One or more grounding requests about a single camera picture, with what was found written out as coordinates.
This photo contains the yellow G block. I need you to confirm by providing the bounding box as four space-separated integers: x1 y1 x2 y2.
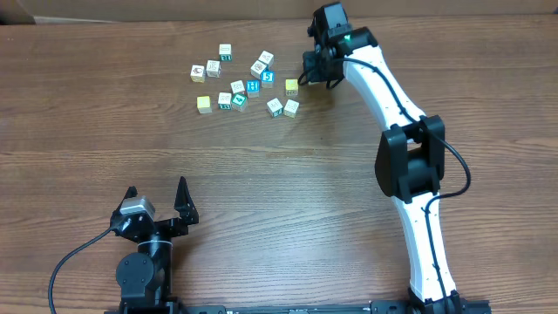
285 78 299 96

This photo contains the white block number 3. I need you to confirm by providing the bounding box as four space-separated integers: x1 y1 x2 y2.
267 98 283 118

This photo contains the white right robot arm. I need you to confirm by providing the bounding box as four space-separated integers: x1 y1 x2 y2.
299 24 457 313

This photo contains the blue number 5 block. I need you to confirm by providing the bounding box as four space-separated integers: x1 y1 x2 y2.
261 71 276 88

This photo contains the white block far top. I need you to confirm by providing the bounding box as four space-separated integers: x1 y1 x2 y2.
258 51 275 67

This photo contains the white block shell picture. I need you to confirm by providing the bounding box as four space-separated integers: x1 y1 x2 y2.
250 60 268 79

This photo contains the blue H block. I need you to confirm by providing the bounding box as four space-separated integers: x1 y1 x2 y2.
245 80 261 99

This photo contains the white block beside H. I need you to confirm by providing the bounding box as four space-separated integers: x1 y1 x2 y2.
230 80 246 94

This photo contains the green number 4 block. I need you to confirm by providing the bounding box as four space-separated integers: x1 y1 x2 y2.
231 92 248 112

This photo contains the white block green side top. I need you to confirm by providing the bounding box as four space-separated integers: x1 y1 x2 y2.
219 44 232 62

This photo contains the yellow top block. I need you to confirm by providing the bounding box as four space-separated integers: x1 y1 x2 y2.
196 96 213 114

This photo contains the white block green B side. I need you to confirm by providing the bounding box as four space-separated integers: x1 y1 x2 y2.
218 92 232 110

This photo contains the white block leaf picture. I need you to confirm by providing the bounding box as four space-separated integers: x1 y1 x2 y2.
206 60 221 78

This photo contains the white block yellow side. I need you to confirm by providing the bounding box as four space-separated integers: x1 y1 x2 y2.
190 65 206 83

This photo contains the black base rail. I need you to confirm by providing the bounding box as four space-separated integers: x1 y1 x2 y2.
105 298 492 314

